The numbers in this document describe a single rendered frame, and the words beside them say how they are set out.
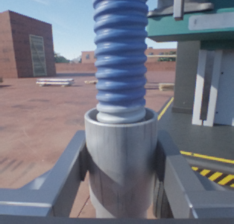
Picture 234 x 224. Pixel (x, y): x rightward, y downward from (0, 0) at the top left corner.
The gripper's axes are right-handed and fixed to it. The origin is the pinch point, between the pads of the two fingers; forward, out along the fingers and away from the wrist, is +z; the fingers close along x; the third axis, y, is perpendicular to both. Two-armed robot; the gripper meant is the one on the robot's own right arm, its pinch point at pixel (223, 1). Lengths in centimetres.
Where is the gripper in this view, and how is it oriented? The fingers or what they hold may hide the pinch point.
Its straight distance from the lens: 34.2
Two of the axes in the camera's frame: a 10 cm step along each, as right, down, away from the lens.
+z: 0.1, 9.7, 2.5
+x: -9.0, -1.0, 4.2
